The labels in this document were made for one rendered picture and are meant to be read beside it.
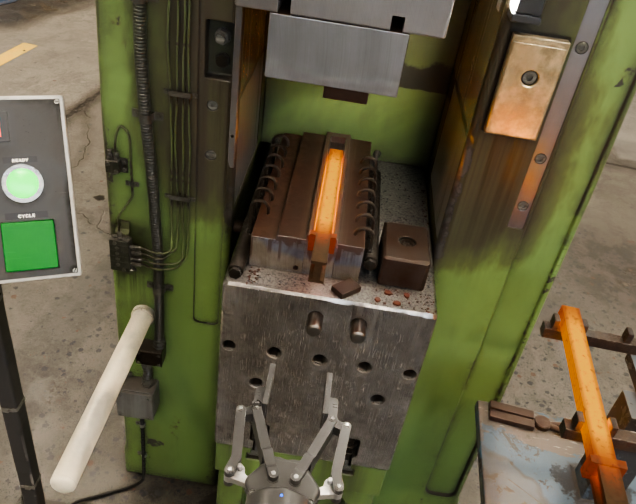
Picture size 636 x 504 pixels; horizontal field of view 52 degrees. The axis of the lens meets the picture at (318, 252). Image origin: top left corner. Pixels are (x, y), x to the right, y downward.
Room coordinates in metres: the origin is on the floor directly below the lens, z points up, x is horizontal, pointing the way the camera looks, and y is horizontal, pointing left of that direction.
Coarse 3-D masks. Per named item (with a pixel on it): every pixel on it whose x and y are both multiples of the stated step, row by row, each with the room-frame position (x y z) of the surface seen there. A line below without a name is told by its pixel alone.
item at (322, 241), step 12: (336, 156) 1.21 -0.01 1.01; (336, 168) 1.16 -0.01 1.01; (324, 180) 1.11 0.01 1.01; (336, 180) 1.11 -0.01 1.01; (324, 192) 1.06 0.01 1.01; (336, 192) 1.07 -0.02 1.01; (324, 204) 1.02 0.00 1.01; (324, 216) 0.98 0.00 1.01; (324, 228) 0.94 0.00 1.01; (312, 240) 0.91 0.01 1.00; (324, 240) 0.89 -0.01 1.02; (312, 252) 0.85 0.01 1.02; (324, 252) 0.85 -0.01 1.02; (312, 264) 0.87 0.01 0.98; (324, 264) 0.83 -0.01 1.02; (312, 276) 0.83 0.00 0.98; (324, 276) 0.84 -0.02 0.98
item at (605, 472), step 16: (576, 320) 0.83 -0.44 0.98; (576, 336) 0.79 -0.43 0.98; (576, 352) 0.75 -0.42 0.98; (576, 368) 0.72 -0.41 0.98; (592, 368) 0.72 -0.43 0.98; (576, 384) 0.69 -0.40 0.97; (592, 384) 0.69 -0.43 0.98; (576, 400) 0.67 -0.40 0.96; (592, 400) 0.65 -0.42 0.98; (592, 416) 0.62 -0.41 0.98; (592, 432) 0.60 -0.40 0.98; (608, 432) 0.60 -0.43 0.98; (592, 448) 0.57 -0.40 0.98; (608, 448) 0.57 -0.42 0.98; (592, 464) 0.54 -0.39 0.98; (608, 464) 0.54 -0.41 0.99; (624, 464) 0.55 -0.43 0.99; (592, 480) 0.53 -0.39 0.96; (608, 480) 0.52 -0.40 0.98; (608, 496) 0.49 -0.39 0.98; (624, 496) 0.50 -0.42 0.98
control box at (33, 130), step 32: (0, 96) 0.86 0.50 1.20; (32, 96) 0.88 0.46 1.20; (0, 128) 0.84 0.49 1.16; (32, 128) 0.86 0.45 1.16; (64, 128) 0.87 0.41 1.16; (0, 160) 0.81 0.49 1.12; (32, 160) 0.83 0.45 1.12; (64, 160) 0.85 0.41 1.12; (0, 192) 0.79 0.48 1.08; (64, 192) 0.83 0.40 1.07; (0, 224) 0.77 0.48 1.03; (64, 224) 0.80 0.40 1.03; (0, 256) 0.74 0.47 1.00; (64, 256) 0.78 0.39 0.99
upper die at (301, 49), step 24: (288, 0) 0.99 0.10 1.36; (288, 24) 0.92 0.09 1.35; (312, 24) 0.92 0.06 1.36; (336, 24) 0.92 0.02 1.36; (288, 48) 0.92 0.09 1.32; (312, 48) 0.92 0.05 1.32; (336, 48) 0.92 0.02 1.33; (360, 48) 0.92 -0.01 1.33; (384, 48) 0.92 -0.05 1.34; (288, 72) 0.92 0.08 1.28; (312, 72) 0.92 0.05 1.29; (336, 72) 0.92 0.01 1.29; (360, 72) 0.92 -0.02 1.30; (384, 72) 0.92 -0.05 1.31
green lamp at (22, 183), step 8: (8, 176) 0.80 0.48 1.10; (16, 176) 0.81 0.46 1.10; (24, 176) 0.81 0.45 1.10; (32, 176) 0.82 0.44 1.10; (8, 184) 0.80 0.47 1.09; (16, 184) 0.80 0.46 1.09; (24, 184) 0.81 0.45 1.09; (32, 184) 0.81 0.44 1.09; (16, 192) 0.80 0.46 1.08; (24, 192) 0.80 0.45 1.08; (32, 192) 0.81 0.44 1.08
